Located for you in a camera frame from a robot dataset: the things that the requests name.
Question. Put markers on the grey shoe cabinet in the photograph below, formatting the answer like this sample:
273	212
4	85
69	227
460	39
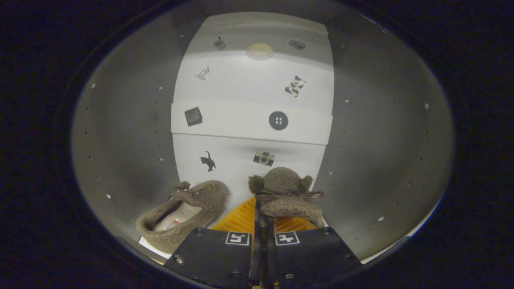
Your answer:
120	140

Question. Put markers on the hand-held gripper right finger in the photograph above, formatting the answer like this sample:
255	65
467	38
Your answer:
305	253

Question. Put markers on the brown fuzzy shoe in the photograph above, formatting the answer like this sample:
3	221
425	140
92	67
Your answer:
285	188
200	200

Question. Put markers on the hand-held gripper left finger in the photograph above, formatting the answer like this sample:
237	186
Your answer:
217	257

